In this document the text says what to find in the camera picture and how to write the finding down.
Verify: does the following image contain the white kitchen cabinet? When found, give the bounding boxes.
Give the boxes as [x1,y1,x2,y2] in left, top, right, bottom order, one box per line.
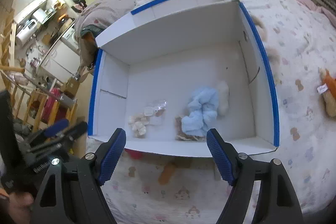
[37,40,80,83]

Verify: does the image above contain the light blue fluffy cloth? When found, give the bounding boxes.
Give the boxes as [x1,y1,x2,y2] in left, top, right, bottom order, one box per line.
[181,87,219,137]

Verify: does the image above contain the yellow wooden chair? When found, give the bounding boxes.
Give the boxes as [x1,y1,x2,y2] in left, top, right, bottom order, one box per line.
[10,85,77,132]

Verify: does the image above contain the cream scrunchie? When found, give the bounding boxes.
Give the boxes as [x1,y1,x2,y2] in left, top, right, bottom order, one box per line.
[128,113,149,138]

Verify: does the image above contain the white washing machine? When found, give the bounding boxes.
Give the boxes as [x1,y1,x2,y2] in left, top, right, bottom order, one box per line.
[61,27,79,53]

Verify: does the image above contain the cardboard box on floor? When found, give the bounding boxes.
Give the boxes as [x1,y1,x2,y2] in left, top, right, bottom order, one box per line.
[60,77,80,99]

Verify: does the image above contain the brown knit item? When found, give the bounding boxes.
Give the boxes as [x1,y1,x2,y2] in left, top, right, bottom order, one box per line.
[175,116,207,142]

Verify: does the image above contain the orange plush toy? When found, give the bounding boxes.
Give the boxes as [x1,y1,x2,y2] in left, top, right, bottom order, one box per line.
[317,68,335,118]

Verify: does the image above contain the white fluffy sock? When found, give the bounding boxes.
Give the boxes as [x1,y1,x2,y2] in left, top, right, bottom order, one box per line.
[217,81,230,116]

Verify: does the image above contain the floral white bed quilt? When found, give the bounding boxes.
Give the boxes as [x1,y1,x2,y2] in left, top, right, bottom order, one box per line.
[76,0,336,224]

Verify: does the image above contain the white box blue-taped edges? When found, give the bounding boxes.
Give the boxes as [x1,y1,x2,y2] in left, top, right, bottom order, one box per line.
[88,0,280,157]

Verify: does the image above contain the clear plastic bag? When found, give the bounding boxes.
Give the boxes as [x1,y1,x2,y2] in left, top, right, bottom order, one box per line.
[143,100,167,126]

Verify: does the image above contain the right hand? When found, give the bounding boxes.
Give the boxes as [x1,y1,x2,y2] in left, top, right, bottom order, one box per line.
[1,188,34,223]

